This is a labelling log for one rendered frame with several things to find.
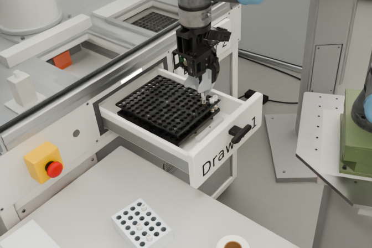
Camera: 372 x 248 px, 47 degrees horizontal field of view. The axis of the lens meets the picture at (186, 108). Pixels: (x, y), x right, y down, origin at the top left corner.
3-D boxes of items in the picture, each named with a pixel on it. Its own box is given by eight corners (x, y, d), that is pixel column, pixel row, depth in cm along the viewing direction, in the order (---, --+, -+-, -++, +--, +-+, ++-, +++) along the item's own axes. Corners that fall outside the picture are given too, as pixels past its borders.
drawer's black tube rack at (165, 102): (220, 118, 117) (220, 99, 113) (179, 154, 107) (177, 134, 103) (160, 92, 129) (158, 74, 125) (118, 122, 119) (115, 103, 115)
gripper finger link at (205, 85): (193, 104, 108) (190, 73, 103) (207, 93, 112) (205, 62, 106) (203, 108, 106) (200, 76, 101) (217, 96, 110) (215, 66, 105)
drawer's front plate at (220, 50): (231, 46, 152) (231, 18, 146) (179, 84, 135) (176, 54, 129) (227, 45, 153) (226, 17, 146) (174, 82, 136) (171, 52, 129)
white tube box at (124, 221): (173, 239, 96) (172, 229, 93) (143, 262, 92) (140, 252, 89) (142, 207, 104) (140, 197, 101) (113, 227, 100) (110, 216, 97)
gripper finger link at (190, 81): (180, 98, 110) (179, 68, 105) (195, 87, 114) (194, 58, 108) (190, 102, 109) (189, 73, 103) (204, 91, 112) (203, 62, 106)
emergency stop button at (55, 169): (66, 172, 102) (62, 160, 99) (52, 182, 99) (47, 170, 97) (58, 167, 103) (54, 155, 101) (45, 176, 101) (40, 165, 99)
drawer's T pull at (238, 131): (252, 128, 103) (252, 124, 103) (234, 145, 99) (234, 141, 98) (239, 123, 105) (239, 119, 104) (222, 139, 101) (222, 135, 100)
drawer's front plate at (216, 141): (261, 125, 116) (263, 92, 110) (195, 190, 99) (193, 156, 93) (256, 123, 117) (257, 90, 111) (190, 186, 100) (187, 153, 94)
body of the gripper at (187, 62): (172, 71, 104) (168, 26, 97) (195, 56, 109) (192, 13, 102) (197, 81, 100) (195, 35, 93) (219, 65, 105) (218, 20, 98)
